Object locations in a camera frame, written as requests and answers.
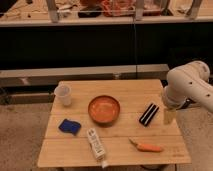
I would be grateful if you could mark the blue folded cloth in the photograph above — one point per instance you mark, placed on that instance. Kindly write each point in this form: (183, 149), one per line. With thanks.
(68, 126)

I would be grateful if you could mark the wooden folding table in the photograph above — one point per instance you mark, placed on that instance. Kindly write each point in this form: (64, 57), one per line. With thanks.
(61, 149)

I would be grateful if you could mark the black white striped eraser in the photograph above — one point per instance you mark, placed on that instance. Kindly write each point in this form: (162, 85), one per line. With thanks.
(148, 114)

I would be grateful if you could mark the clear plastic cup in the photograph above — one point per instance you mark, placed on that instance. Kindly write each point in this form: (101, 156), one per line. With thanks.
(63, 94)

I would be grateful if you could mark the grey metal bench rail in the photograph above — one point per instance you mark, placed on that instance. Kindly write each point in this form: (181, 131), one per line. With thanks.
(52, 76)

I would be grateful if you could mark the orange bowl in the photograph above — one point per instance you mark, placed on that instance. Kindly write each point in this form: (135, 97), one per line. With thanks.
(104, 109)

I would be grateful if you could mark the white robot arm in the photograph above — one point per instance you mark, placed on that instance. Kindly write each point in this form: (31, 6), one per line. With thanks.
(188, 81)

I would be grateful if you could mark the orange carrot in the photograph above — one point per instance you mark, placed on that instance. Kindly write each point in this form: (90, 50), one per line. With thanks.
(146, 147)

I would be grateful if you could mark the white tube with label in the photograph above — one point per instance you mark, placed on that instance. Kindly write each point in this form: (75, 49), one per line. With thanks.
(97, 147)

